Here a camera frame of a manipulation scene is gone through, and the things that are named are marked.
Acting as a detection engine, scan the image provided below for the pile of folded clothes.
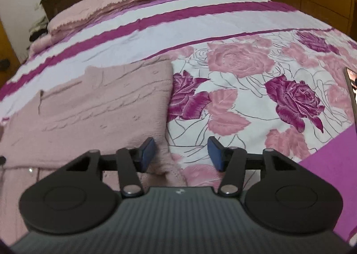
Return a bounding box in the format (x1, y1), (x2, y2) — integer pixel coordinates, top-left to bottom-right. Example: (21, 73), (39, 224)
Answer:
(29, 16), (50, 43)

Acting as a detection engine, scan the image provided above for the pink knitted sweater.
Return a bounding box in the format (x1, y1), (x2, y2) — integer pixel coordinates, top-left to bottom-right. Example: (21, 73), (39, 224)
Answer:
(0, 57), (187, 245)

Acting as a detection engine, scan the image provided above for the yellow wooden wardrobe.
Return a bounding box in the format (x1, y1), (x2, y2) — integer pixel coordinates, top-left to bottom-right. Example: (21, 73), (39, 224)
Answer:
(0, 18), (22, 87)

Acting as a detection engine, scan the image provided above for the pink quilt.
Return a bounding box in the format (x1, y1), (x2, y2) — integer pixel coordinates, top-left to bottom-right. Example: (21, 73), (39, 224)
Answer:
(28, 0), (241, 57)

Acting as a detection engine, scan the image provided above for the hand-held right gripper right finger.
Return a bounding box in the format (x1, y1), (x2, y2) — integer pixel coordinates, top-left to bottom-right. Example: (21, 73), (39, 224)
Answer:
(208, 136), (301, 198)

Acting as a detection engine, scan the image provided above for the dark smartphone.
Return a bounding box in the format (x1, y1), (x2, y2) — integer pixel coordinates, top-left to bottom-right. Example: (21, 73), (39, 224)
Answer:
(343, 66), (357, 135)

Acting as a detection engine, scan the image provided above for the floral striped bedspread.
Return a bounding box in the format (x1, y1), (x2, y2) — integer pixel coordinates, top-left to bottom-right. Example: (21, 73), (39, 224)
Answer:
(0, 0), (357, 246)

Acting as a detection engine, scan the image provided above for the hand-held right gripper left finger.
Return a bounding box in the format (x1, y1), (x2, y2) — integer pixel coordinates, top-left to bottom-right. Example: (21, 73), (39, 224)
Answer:
(65, 137), (157, 198)

